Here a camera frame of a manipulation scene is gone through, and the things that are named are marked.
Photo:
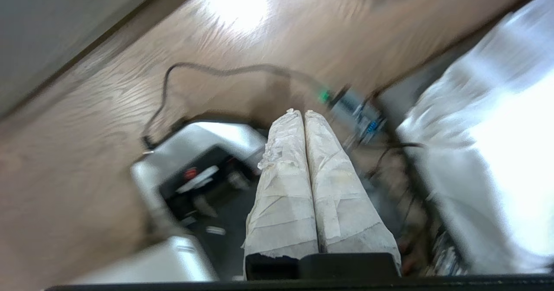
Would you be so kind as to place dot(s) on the right gripper left finger wrapped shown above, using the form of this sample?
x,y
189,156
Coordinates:
x,y
281,204

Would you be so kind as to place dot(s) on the right gripper right finger wrapped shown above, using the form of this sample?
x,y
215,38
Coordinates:
x,y
342,195

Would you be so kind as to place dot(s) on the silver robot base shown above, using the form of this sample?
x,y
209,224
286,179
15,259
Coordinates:
x,y
207,143

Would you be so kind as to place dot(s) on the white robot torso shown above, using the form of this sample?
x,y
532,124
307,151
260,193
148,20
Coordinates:
x,y
497,152

